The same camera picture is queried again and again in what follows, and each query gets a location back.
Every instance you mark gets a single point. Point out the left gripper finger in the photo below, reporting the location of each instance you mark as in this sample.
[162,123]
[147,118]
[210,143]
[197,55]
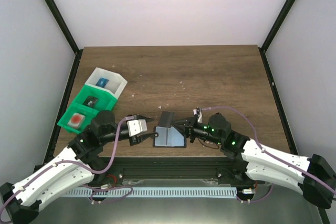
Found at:
[142,117]
[151,135]

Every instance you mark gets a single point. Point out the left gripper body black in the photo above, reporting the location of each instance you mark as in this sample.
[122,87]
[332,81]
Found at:
[133,142]

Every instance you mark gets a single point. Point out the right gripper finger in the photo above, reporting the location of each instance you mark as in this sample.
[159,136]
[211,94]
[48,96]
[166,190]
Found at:
[183,130]
[181,122]

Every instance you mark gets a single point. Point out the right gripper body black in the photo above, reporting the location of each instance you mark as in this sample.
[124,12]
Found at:
[195,129]

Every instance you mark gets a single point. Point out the black leather card holder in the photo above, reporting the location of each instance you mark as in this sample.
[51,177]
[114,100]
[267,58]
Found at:
[168,137]

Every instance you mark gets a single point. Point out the dark grey card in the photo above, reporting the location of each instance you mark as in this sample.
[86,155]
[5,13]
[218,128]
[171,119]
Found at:
[166,119]

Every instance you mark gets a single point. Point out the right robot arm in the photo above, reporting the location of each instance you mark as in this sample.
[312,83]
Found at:
[311,177]

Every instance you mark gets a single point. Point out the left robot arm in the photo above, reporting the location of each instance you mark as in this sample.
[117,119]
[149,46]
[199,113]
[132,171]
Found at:
[86,159]

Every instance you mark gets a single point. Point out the dark card in bin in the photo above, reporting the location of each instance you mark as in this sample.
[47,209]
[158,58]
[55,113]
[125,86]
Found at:
[90,101]

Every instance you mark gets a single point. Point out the blue card in bin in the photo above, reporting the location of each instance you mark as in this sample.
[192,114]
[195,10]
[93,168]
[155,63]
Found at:
[102,82]

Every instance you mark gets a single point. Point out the red and white card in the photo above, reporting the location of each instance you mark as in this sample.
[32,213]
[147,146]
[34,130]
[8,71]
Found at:
[76,120]

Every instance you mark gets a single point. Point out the green plastic bin middle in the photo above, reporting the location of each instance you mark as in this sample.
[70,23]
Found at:
[106,100]

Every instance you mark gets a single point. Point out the green plastic bin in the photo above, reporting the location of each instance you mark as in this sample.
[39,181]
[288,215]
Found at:
[77,108]
[106,100]

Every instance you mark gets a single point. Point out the white plastic bin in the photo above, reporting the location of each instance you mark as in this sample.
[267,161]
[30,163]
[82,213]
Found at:
[116,83]

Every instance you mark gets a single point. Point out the green plastic bin front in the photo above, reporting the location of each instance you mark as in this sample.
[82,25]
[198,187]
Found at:
[77,108]

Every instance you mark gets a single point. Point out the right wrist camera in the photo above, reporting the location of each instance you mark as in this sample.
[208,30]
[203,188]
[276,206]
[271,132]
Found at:
[198,112]

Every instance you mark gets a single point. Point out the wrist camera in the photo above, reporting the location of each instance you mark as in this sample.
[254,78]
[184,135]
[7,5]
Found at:
[136,127]
[198,112]

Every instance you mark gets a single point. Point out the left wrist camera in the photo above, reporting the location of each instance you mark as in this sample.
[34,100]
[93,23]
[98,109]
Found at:
[136,127]

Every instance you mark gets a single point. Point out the black aluminium frame rail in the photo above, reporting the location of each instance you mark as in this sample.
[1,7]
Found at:
[220,169]

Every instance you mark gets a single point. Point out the light blue cable duct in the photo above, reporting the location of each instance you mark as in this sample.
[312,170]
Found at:
[157,192]

